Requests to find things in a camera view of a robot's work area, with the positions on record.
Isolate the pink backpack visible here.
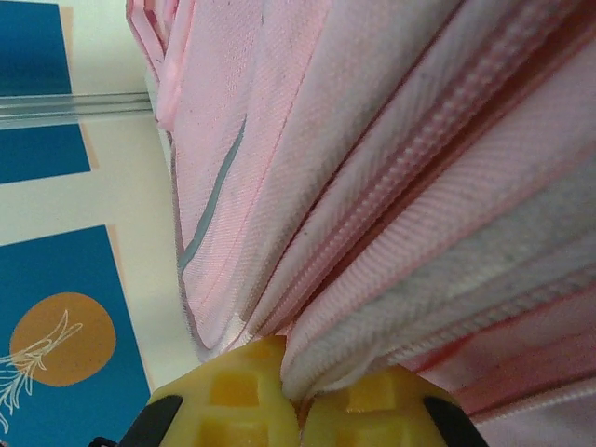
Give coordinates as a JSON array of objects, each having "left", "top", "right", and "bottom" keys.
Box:
[{"left": 125, "top": 0, "right": 596, "bottom": 447}]

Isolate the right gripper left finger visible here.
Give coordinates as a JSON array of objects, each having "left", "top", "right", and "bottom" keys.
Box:
[{"left": 124, "top": 335, "right": 300, "bottom": 447}]

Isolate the aluminium frame post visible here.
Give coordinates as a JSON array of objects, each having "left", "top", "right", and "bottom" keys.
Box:
[{"left": 0, "top": 90, "right": 155, "bottom": 126}]

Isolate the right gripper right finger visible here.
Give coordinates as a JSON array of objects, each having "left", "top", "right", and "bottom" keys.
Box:
[{"left": 298, "top": 368, "right": 491, "bottom": 447}]

